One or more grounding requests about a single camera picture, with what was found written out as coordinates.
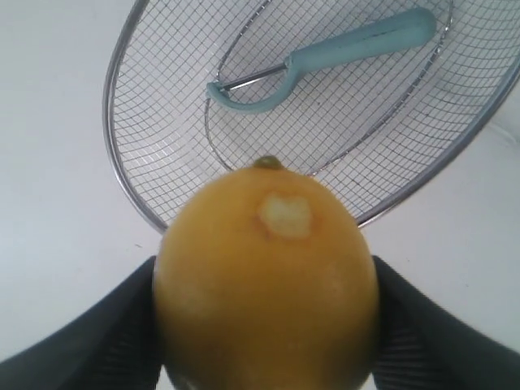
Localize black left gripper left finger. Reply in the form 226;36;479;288
1;258;162;389

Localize yellow lemon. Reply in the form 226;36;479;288
153;156;380;389

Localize oval steel mesh basket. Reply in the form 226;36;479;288
103;1;519;232

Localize teal handled peeler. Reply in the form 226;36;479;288
206;7;436;114

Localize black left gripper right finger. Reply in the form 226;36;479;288
372;257;519;389

